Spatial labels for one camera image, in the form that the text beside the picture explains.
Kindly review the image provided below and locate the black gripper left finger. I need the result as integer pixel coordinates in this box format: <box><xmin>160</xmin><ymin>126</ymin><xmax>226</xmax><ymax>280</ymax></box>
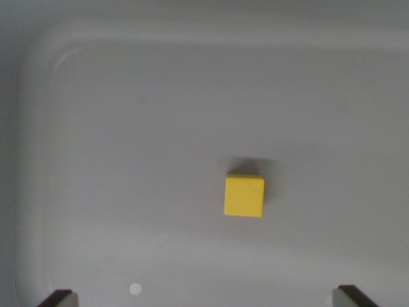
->
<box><xmin>37</xmin><ymin>289</ymin><xmax>79</xmax><ymax>307</ymax></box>

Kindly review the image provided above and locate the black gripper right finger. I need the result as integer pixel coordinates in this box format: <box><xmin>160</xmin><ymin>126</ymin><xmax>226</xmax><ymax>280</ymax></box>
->
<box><xmin>332</xmin><ymin>284</ymin><xmax>381</xmax><ymax>307</ymax></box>

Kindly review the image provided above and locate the yellow wooden cube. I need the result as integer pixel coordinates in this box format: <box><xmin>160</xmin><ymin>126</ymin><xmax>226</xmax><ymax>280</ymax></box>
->
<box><xmin>224</xmin><ymin>173</ymin><xmax>266</xmax><ymax>217</ymax></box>

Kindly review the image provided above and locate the grey plastic bin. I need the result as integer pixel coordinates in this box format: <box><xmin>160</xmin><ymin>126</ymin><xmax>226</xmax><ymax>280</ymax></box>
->
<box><xmin>0</xmin><ymin>0</ymin><xmax>409</xmax><ymax>307</ymax></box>

